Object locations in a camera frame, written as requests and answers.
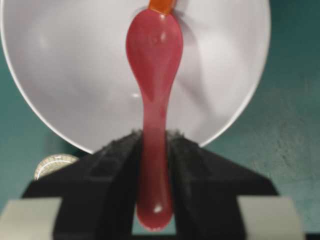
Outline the small speckled ceramic dish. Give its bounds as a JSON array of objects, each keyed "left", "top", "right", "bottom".
[{"left": 33, "top": 153, "right": 79, "bottom": 180}]

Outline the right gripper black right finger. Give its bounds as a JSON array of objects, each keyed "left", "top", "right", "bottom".
[{"left": 166, "top": 130, "right": 278, "bottom": 240}]

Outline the large white bowl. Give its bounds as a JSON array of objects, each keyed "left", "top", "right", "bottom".
[{"left": 0, "top": 0, "right": 271, "bottom": 153}]

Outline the small red block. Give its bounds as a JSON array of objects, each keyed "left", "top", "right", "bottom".
[{"left": 148, "top": 0, "right": 177, "bottom": 15}]

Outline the pink plastic spoon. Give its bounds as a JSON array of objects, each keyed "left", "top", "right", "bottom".
[{"left": 126, "top": 9, "right": 183, "bottom": 232}]

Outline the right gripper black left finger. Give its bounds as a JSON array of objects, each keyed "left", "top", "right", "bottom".
[{"left": 22, "top": 131, "right": 142, "bottom": 240}]

